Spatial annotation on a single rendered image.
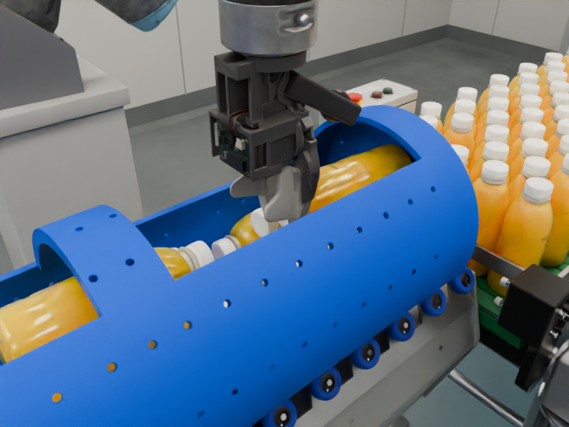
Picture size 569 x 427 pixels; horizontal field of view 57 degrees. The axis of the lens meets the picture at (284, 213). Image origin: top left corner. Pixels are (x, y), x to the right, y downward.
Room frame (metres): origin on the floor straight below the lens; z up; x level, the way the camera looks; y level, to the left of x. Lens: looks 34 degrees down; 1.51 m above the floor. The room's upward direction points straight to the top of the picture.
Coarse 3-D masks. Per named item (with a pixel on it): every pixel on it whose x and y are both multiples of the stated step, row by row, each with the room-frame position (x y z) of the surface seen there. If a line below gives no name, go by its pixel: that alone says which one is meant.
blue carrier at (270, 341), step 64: (320, 128) 0.69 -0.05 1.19; (384, 128) 0.60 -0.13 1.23; (384, 192) 0.49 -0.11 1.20; (448, 192) 0.54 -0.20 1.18; (64, 256) 0.35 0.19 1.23; (128, 256) 0.35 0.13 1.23; (256, 256) 0.38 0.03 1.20; (320, 256) 0.41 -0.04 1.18; (384, 256) 0.44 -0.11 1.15; (448, 256) 0.50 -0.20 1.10; (128, 320) 0.30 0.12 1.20; (192, 320) 0.31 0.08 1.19; (256, 320) 0.34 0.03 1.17; (320, 320) 0.37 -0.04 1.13; (384, 320) 0.43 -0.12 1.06; (0, 384) 0.24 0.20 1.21; (64, 384) 0.25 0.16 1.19; (128, 384) 0.26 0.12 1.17; (192, 384) 0.28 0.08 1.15; (256, 384) 0.31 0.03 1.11
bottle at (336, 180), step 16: (352, 160) 0.59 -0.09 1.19; (368, 160) 0.59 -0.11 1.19; (384, 160) 0.60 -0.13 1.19; (400, 160) 0.61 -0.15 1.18; (320, 176) 0.54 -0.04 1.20; (336, 176) 0.54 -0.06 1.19; (352, 176) 0.55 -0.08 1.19; (368, 176) 0.56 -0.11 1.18; (320, 192) 0.52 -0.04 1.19; (336, 192) 0.53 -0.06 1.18
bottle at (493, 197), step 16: (480, 176) 0.74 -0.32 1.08; (480, 192) 0.72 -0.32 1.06; (496, 192) 0.71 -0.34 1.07; (480, 208) 0.71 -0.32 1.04; (496, 208) 0.70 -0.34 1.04; (480, 224) 0.70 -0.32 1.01; (496, 224) 0.70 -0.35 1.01; (480, 240) 0.70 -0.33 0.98; (496, 240) 0.70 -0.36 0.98; (480, 272) 0.70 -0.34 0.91
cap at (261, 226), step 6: (258, 210) 0.56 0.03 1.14; (252, 216) 0.56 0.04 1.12; (258, 216) 0.56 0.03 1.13; (252, 222) 0.56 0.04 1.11; (258, 222) 0.56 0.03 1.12; (264, 222) 0.55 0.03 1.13; (276, 222) 0.55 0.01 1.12; (258, 228) 0.56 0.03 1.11; (264, 228) 0.55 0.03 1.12; (270, 228) 0.54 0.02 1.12; (276, 228) 0.55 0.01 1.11; (258, 234) 0.56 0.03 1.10; (264, 234) 0.55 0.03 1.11
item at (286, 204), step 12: (288, 168) 0.48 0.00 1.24; (288, 180) 0.47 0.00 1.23; (300, 180) 0.47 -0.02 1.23; (276, 192) 0.47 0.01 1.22; (288, 192) 0.47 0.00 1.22; (300, 192) 0.47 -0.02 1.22; (276, 204) 0.46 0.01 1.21; (288, 204) 0.47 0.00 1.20; (300, 204) 0.47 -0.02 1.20; (264, 216) 0.45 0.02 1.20; (276, 216) 0.46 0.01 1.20; (288, 216) 0.47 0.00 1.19; (300, 216) 0.47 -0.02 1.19
